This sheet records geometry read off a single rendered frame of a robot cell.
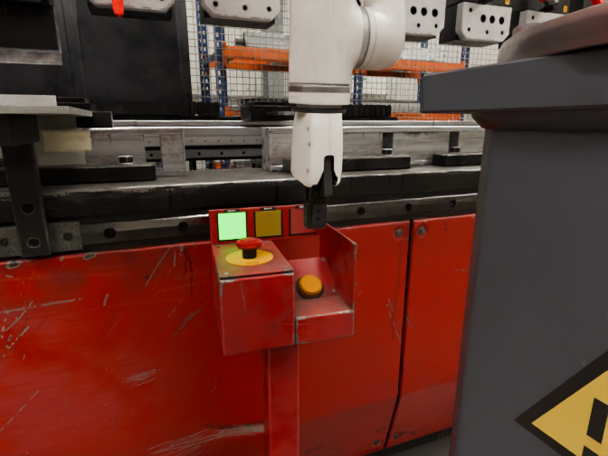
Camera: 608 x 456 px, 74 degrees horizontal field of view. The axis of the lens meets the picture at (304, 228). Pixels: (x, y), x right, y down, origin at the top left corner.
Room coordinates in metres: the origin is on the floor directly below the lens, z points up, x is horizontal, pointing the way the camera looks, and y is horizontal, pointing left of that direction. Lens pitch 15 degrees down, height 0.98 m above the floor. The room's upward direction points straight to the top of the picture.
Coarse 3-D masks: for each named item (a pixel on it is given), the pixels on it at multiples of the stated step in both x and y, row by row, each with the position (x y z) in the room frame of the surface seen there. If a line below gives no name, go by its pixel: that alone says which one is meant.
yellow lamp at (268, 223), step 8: (256, 216) 0.67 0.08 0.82; (264, 216) 0.67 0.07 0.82; (272, 216) 0.68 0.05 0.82; (280, 216) 0.68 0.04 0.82; (256, 224) 0.67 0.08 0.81; (264, 224) 0.67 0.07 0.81; (272, 224) 0.68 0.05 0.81; (280, 224) 0.68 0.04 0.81; (256, 232) 0.67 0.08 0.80; (264, 232) 0.67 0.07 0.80; (272, 232) 0.68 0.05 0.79; (280, 232) 0.68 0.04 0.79
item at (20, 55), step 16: (0, 16) 0.74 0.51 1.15; (16, 16) 0.75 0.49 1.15; (32, 16) 0.76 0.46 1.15; (48, 16) 0.77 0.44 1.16; (0, 32) 0.74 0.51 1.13; (16, 32) 0.75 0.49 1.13; (32, 32) 0.76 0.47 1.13; (48, 32) 0.76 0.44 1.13; (0, 48) 0.74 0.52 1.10; (16, 48) 0.75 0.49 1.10; (32, 48) 0.75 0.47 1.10; (48, 48) 0.76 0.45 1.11
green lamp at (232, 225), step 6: (222, 216) 0.65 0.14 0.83; (228, 216) 0.66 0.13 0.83; (234, 216) 0.66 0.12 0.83; (240, 216) 0.66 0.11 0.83; (222, 222) 0.65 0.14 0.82; (228, 222) 0.66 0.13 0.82; (234, 222) 0.66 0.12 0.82; (240, 222) 0.66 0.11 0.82; (222, 228) 0.65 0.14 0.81; (228, 228) 0.66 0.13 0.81; (234, 228) 0.66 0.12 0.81; (240, 228) 0.66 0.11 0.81; (222, 234) 0.65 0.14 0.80; (228, 234) 0.66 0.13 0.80; (234, 234) 0.66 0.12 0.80; (240, 234) 0.66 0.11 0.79
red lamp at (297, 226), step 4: (292, 212) 0.69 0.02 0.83; (296, 212) 0.69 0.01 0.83; (300, 212) 0.69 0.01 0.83; (292, 216) 0.69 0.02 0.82; (296, 216) 0.69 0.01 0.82; (300, 216) 0.69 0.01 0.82; (292, 220) 0.69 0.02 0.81; (296, 220) 0.69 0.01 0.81; (300, 220) 0.69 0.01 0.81; (292, 224) 0.69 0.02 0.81; (296, 224) 0.69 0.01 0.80; (300, 224) 0.69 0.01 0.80; (292, 228) 0.69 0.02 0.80; (296, 228) 0.69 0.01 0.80; (300, 228) 0.69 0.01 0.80; (304, 228) 0.69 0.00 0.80; (292, 232) 0.69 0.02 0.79; (296, 232) 0.69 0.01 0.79; (300, 232) 0.69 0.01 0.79; (304, 232) 0.69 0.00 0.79; (308, 232) 0.70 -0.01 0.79; (312, 232) 0.70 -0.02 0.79
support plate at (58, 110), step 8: (0, 112) 0.51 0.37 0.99; (8, 112) 0.51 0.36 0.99; (16, 112) 0.51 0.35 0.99; (24, 112) 0.51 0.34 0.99; (32, 112) 0.52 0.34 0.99; (40, 112) 0.52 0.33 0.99; (48, 112) 0.52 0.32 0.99; (56, 112) 0.53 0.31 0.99; (64, 112) 0.53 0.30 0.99; (72, 112) 0.56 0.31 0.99; (80, 112) 0.62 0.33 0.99; (88, 112) 0.72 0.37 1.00
